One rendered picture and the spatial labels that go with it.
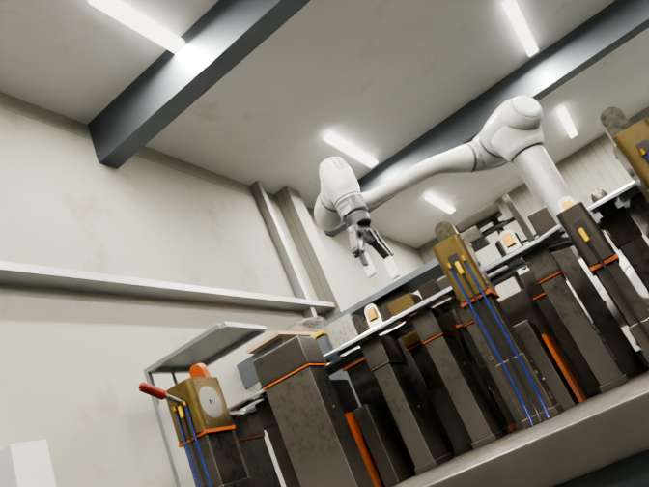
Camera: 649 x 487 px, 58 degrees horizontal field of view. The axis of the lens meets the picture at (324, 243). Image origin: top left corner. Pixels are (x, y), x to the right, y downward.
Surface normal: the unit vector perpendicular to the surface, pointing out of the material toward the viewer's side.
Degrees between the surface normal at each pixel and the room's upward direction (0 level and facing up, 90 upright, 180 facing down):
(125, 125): 90
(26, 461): 90
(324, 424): 90
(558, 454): 90
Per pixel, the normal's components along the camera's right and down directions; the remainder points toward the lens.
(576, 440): -0.51, -0.15
